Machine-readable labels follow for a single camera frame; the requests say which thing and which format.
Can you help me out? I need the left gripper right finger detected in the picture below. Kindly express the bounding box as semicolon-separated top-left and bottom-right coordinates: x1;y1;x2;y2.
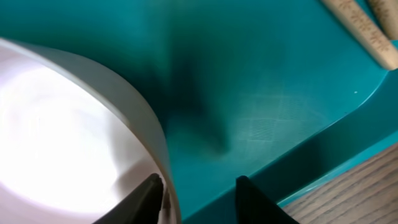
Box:
235;175;299;224

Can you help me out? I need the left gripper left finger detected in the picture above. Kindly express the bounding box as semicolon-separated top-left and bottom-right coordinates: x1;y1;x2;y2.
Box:
93;173;164;224

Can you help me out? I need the small pink-white bowl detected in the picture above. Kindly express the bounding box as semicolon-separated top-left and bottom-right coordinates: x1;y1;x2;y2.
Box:
1;39;182;223

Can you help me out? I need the teal plastic tray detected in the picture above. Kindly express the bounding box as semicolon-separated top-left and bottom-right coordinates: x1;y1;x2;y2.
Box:
1;0;397;223

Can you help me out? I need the left wooden chopstick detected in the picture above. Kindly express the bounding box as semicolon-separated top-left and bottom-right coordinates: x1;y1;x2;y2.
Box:
322;0;397;70

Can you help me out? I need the wooden chopstick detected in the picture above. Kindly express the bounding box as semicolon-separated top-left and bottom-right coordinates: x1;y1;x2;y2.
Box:
368;0;397;40
322;0;397;70

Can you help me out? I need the right wooden chopstick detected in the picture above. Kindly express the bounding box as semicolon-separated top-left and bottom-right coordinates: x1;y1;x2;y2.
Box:
368;0;397;40

